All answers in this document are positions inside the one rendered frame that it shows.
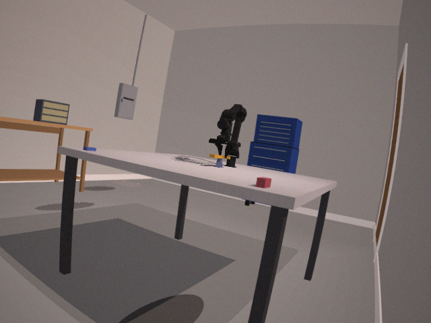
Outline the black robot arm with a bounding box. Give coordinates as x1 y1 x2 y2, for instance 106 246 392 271
217 104 246 168

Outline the small red block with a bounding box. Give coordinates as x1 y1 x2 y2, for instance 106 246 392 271
256 177 271 188

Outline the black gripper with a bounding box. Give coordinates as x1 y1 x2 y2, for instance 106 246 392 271
209 131 241 157

